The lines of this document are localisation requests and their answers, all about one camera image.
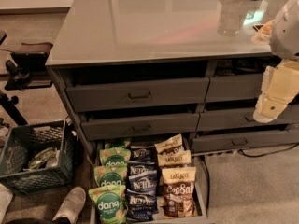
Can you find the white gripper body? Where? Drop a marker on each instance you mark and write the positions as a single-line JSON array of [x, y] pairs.
[[286, 32]]

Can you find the brown sea salt bag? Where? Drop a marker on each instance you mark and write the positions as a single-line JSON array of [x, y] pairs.
[[178, 191]]

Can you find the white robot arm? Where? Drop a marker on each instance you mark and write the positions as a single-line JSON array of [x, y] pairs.
[[284, 41]]

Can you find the top right grey drawer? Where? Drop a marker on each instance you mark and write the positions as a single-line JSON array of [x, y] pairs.
[[231, 88]]

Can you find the grey drawer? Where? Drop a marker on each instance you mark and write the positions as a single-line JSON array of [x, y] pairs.
[[221, 142], [137, 94], [241, 118], [231, 88], [139, 126]]

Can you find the bottom right grey drawer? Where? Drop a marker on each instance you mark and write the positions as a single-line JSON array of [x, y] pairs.
[[221, 142]]

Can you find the middle right grey drawer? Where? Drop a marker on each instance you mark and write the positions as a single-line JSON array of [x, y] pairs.
[[241, 118]]

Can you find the top left grey drawer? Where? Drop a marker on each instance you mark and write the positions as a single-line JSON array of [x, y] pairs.
[[137, 94]]

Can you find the middle brown chip bag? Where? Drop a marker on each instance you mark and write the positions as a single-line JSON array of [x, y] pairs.
[[180, 159]]

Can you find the brown chip bag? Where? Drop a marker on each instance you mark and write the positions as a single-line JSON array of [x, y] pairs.
[[180, 159], [170, 146]]

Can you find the back brown chip bag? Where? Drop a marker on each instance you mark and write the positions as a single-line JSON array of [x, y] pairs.
[[170, 146]]

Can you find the grey counter cabinet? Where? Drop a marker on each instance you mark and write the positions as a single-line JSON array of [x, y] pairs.
[[115, 41]]

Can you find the back blue kettle bag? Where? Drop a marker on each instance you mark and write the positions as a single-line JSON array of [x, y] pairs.
[[143, 154]]

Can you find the blue kettle bag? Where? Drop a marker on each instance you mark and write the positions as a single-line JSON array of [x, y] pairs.
[[145, 182], [137, 167], [141, 206], [143, 154]]

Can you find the bottom left open drawer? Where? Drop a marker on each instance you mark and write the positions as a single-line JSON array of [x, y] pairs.
[[199, 216]]

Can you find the back green dang bag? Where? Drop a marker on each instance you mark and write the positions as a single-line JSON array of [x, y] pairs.
[[123, 143]]

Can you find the green dang bag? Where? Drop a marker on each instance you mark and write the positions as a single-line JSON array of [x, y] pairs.
[[110, 175], [109, 203], [114, 156], [123, 143]]

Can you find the middle left grey drawer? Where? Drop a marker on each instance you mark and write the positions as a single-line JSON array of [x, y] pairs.
[[139, 126]]

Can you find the front blue kettle bag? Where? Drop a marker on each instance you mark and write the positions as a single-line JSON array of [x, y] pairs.
[[141, 206]]

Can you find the front green dang bag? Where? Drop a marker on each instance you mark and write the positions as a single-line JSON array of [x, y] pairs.
[[109, 203]]

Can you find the black white marker board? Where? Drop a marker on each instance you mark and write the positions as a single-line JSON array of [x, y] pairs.
[[263, 35]]

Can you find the grey shoe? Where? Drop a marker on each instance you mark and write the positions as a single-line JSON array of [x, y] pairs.
[[71, 207]]

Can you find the dark green plastic crate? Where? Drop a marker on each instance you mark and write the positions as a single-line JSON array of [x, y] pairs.
[[37, 157]]

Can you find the black stand equipment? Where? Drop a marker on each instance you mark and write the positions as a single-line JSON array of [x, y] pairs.
[[26, 70]]

